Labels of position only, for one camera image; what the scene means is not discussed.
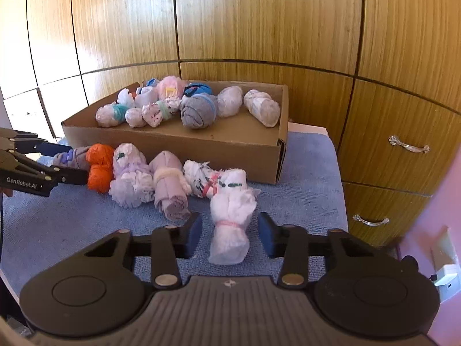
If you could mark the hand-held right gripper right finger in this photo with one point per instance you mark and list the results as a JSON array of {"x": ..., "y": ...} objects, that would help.
[{"x": 266, "y": 234}]

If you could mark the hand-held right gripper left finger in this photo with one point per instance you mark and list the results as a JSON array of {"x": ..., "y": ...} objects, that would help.
[{"x": 194, "y": 238}]

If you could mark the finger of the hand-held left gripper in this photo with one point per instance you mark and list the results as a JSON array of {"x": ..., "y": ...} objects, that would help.
[
  {"x": 54, "y": 147},
  {"x": 72, "y": 177}
]

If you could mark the lilac sock roll purple band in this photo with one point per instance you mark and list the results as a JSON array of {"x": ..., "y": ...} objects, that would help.
[{"x": 74, "y": 156}]

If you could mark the white sock roll pink band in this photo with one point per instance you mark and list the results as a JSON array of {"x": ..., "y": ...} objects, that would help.
[{"x": 232, "y": 216}]

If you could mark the cardboard box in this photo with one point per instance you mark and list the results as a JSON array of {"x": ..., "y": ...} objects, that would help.
[{"x": 216, "y": 144}]

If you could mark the white sock roll blue trim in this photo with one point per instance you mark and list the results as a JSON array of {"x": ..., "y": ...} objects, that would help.
[{"x": 147, "y": 95}]

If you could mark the blue knitted sock roll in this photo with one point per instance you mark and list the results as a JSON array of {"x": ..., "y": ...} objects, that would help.
[{"x": 196, "y": 89}]

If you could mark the blue towel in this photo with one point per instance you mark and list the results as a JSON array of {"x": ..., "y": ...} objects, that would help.
[{"x": 306, "y": 202}]

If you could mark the mauve sock roll cream band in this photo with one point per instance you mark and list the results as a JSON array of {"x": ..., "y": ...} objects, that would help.
[{"x": 169, "y": 191}]

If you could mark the lilac white sock roll green mark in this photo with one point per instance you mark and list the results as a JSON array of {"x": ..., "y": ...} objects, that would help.
[{"x": 129, "y": 176}]

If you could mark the white dotted sock roll red band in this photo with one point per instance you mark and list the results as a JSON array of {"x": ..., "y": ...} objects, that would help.
[{"x": 198, "y": 178}]

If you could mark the white sock roll teal band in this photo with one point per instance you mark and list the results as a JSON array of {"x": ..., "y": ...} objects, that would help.
[{"x": 108, "y": 115}]

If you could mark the small white sock roll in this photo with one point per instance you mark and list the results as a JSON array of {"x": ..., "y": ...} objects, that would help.
[
  {"x": 124, "y": 97},
  {"x": 135, "y": 117}
]

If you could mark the white dotted sock roll green band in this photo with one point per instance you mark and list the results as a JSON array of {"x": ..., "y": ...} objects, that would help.
[{"x": 158, "y": 113}]

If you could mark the grey sock roll blue band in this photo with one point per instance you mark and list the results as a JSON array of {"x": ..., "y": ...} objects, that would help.
[{"x": 198, "y": 113}]

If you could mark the white patterned sock roll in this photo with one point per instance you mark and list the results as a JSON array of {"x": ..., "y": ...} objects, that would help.
[{"x": 263, "y": 108}]

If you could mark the pink fluffy sock roll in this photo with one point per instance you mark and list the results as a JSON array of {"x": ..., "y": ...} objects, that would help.
[{"x": 169, "y": 86}]

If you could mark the pale lilac sock roll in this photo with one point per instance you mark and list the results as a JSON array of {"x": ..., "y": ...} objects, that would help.
[{"x": 230, "y": 101}]

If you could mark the white power adapter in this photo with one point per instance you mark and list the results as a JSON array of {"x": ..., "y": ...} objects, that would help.
[{"x": 444, "y": 279}]

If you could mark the wooden wardrobe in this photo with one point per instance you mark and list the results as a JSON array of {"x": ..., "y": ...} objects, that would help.
[{"x": 252, "y": 18}]

